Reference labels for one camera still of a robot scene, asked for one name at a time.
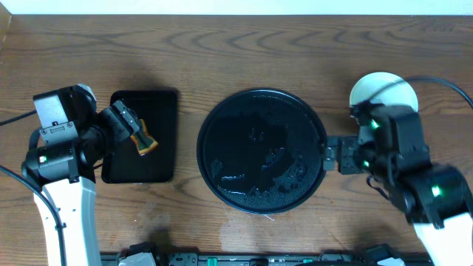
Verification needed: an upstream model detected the orange green sponge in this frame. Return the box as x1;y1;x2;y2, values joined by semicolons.
130;119;159;156

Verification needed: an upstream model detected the light green plate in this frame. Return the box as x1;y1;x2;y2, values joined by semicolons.
349;72;418;112

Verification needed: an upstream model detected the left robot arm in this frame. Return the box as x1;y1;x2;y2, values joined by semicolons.
22;95;143;265

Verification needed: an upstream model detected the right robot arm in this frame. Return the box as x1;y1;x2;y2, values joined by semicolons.
321;136;472;265

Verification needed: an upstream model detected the black rectangular tray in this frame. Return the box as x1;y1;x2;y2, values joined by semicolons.
101;90;177;184

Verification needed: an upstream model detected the black round tray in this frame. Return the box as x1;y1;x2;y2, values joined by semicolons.
197;88;327;214

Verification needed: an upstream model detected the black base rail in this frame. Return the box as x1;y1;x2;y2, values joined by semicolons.
100;242;433;266

